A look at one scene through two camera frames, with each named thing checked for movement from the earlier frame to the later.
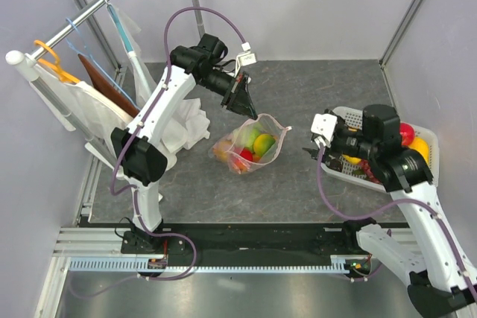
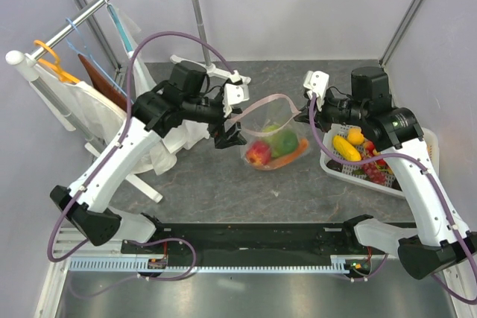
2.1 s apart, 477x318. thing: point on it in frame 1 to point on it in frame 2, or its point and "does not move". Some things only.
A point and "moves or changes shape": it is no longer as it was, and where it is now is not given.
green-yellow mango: (262, 143) to (284, 144)
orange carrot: (240, 166) to (302, 147)
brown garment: (102, 82) does not move
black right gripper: (332, 150) to (320, 117)
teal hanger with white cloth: (130, 33) does not move
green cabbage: (248, 137) to (270, 138)
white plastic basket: (349, 121) does not move
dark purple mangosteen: (335, 164) does not move
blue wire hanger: (89, 53) does not move
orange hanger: (62, 74) does not move
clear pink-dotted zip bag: (256, 142) moves or changes shape
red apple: (247, 154) moves or changes shape
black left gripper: (239, 101) to (223, 139)
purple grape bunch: (372, 177) does not move
